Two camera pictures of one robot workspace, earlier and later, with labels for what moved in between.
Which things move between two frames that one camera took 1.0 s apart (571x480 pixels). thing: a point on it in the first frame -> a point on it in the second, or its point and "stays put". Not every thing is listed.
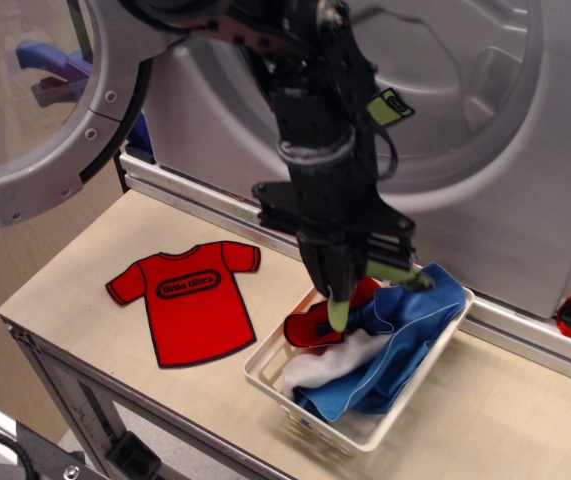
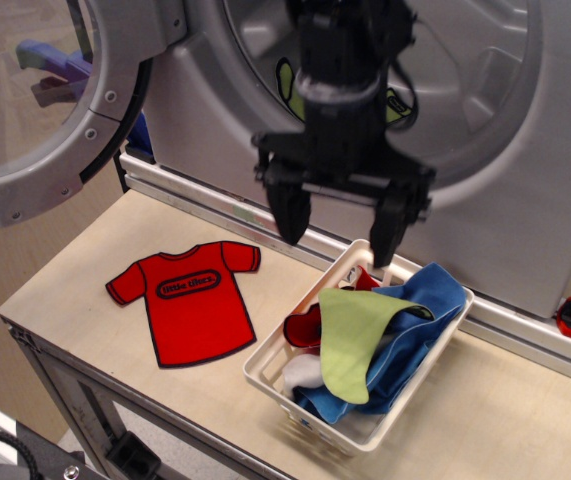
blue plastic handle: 36,55 stays put
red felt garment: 313,328 stays put
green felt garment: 338,302 -> 351,324
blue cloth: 420,321 stays put
